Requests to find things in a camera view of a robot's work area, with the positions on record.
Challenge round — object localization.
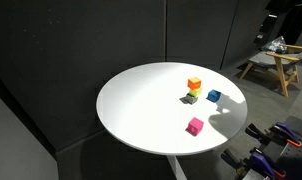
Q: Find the orange block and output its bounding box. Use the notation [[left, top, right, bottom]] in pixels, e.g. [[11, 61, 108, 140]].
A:
[[187, 76, 203, 91]]

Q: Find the grey block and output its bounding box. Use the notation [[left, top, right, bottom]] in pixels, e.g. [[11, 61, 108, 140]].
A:
[[185, 93, 199, 105]]

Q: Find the lime green block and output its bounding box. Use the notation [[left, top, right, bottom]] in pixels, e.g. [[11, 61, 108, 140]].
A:
[[188, 86, 203, 99]]

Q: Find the pink block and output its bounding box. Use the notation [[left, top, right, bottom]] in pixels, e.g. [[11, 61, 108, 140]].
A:
[[186, 116, 205, 137]]

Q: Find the blue block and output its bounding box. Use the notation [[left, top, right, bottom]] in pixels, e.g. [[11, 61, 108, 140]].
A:
[[206, 89, 222, 103]]

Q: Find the clear plastic bag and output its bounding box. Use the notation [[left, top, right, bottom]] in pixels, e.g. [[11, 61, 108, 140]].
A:
[[264, 35, 289, 55]]

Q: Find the purple orange spring clamp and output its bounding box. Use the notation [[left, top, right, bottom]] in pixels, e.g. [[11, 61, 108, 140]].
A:
[[245, 121, 302, 149], [221, 147, 288, 180]]

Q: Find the wooden armchair grey cushion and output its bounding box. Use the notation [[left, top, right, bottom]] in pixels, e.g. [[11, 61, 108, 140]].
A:
[[239, 43, 302, 98]]

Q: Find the white table pedestal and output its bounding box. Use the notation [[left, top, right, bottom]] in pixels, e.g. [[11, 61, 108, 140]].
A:
[[166, 155, 189, 180]]

